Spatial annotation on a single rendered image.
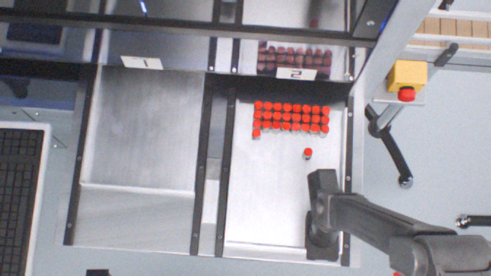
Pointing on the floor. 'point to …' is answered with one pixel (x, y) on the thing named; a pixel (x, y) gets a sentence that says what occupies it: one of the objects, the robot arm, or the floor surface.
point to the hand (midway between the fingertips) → (317, 247)
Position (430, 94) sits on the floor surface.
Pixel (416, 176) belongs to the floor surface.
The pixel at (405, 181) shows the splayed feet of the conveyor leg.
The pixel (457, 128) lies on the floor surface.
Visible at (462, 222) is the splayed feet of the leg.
